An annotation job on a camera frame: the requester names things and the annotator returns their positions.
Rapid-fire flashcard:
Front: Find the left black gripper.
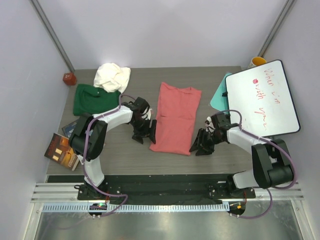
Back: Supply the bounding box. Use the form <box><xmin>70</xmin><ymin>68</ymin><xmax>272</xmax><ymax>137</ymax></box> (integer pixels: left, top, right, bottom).
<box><xmin>130</xmin><ymin>117</ymin><xmax>157</xmax><ymax>145</ymax></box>

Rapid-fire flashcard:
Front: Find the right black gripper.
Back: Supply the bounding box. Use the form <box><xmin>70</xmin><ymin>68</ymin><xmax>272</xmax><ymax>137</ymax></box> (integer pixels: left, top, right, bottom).
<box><xmin>189</xmin><ymin>127</ymin><xmax>224</xmax><ymax>156</ymax></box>

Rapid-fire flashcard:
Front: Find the pink t shirt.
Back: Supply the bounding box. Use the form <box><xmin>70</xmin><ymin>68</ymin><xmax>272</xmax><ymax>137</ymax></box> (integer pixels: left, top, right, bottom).
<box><xmin>149</xmin><ymin>82</ymin><xmax>202</xmax><ymax>156</ymax></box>

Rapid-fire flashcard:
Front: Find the green t shirt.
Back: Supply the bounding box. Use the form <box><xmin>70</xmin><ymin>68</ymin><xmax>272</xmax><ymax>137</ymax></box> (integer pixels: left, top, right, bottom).
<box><xmin>73</xmin><ymin>84</ymin><xmax>121</xmax><ymax>116</ymax></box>

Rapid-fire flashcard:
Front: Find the white t shirt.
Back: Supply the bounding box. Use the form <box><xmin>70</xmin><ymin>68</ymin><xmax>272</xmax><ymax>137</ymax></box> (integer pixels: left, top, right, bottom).
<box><xmin>93</xmin><ymin>63</ymin><xmax>131</xmax><ymax>94</ymax></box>

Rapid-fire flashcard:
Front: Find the white dry-erase board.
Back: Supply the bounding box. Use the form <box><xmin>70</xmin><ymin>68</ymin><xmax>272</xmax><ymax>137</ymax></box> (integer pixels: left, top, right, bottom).
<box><xmin>225</xmin><ymin>59</ymin><xmax>301</xmax><ymax>137</ymax></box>

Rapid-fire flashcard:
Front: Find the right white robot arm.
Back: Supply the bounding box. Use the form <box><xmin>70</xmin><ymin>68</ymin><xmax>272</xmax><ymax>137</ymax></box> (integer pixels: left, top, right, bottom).
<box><xmin>189</xmin><ymin>126</ymin><xmax>297</xmax><ymax>198</ymax></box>

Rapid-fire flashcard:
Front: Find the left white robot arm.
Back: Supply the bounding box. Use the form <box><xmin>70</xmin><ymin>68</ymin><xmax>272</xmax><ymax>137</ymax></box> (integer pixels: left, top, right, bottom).
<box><xmin>69</xmin><ymin>101</ymin><xmax>157</xmax><ymax>200</ymax></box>

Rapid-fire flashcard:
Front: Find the blue paperback book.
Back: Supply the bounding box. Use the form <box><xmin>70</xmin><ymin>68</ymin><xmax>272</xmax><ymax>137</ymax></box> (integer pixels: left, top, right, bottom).
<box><xmin>61</xmin><ymin>120</ymin><xmax>78</xmax><ymax>138</ymax></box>

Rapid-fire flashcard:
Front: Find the dark brown paperback book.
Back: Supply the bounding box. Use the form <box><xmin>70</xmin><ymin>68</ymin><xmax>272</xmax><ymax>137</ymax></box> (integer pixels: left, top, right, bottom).
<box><xmin>44</xmin><ymin>133</ymin><xmax>79</xmax><ymax>171</ymax></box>

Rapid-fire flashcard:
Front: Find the red brown cube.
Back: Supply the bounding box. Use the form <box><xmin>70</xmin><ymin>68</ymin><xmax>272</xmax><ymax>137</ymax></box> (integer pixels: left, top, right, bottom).
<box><xmin>62</xmin><ymin>72</ymin><xmax>77</xmax><ymax>86</ymax></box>

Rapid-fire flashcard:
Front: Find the yellow white paper cup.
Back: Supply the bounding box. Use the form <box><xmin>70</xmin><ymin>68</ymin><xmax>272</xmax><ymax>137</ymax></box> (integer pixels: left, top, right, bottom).
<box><xmin>247</xmin><ymin>56</ymin><xmax>267</xmax><ymax>69</ymax></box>

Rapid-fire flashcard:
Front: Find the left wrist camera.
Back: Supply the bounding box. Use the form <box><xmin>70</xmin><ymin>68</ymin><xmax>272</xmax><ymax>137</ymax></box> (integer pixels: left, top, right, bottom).
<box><xmin>132</xmin><ymin>97</ymin><xmax>152</xmax><ymax>121</ymax></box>

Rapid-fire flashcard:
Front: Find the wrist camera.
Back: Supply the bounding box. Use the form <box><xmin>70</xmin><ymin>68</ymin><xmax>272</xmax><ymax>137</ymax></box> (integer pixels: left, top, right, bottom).
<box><xmin>132</xmin><ymin>97</ymin><xmax>152</xmax><ymax>121</ymax></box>
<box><xmin>205</xmin><ymin>113</ymin><xmax>233</xmax><ymax>133</ymax></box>

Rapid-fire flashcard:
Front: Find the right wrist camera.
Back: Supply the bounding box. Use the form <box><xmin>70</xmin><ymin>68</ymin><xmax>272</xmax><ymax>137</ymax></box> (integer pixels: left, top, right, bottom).
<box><xmin>205</xmin><ymin>113</ymin><xmax>233</xmax><ymax>133</ymax></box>

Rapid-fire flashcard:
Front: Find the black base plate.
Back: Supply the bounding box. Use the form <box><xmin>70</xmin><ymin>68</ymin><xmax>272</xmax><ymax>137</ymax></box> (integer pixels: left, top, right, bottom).
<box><xmin>77</xmin><ymin>174</ymin><xmax>256</xmax><ymax>205</ymax></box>

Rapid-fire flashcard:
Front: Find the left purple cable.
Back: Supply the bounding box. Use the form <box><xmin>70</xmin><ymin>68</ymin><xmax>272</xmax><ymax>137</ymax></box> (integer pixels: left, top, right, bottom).
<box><xmin>81</xmin><ymin>94</ymin><xmax>129</xmax><ymax>217</ymax></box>

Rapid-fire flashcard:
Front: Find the purple cable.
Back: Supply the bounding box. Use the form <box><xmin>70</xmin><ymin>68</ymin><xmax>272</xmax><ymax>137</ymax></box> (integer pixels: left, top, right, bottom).
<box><xmin>81</xmin><ymin>94</ymin><xmax>129</xmax><ymax>217</ymax></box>
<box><xmin>219</xmin><ymin>109</ymin><xmax>299</xmax><ymax>220</ymax></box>

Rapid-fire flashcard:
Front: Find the perforated metal rail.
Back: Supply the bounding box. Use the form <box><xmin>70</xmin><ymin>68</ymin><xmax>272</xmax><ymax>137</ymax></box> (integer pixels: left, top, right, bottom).
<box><xmin>42</xmin><ymin>202</ymin><xmax>230</xmax><ymax>213</ymax></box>

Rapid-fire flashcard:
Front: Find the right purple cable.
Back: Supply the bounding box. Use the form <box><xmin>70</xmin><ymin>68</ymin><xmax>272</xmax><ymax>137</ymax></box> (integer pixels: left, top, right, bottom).
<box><xmin>219</xmin><ymin>109</ymin><xmax>299</xmax><ymax>220</ymax></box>

